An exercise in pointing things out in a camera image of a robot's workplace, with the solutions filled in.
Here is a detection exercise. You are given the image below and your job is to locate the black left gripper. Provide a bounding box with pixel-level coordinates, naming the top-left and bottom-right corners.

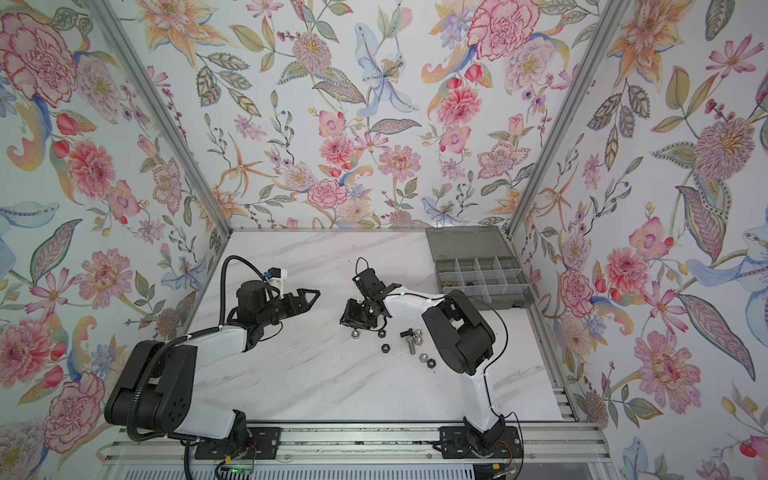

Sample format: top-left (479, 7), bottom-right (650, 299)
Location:
top-left (255, 287), bottom-right (318, 329)

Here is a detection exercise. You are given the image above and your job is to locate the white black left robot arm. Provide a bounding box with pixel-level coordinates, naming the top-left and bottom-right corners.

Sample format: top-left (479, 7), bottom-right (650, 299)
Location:
top-left (104, 280), bottom-right (321, 451)

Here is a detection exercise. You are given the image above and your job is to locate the grey plastic organizer box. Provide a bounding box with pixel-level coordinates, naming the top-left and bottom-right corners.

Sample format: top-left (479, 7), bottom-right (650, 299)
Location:
top-left (426, 226), bottom-right (533, 310)

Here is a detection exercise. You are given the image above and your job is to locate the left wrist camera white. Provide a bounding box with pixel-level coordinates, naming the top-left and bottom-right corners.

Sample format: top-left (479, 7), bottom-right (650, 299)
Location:
top-left (264, 267), bottom-right (288, 290)

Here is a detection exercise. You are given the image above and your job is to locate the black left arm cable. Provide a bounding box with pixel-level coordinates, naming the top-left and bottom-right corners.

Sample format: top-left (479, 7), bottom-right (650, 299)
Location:
top-left (218, 254), bottom-right (271, 328)

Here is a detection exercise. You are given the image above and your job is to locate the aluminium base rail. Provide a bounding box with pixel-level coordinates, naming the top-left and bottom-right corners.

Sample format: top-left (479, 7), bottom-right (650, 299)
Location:
top-left (96, 421), bottom-right (611, 466)

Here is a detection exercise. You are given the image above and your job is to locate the aluminium corner post left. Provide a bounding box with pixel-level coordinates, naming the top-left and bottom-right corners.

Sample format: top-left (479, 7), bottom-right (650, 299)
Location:
top-left (84, 0), bottom-right (233, 242)

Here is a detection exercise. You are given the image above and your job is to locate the aluminium corner post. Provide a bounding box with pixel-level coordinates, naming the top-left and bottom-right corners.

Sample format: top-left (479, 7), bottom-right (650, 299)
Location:
top-left (508, 0), bottom-right (629, 238)
top-left (84, 0), bottom-right (233, 242)

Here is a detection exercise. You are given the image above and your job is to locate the aluminium corner post right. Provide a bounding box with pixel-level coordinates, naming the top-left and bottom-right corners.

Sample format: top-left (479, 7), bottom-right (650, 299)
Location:
top-left (508, 0), bottom-right (629, 238)

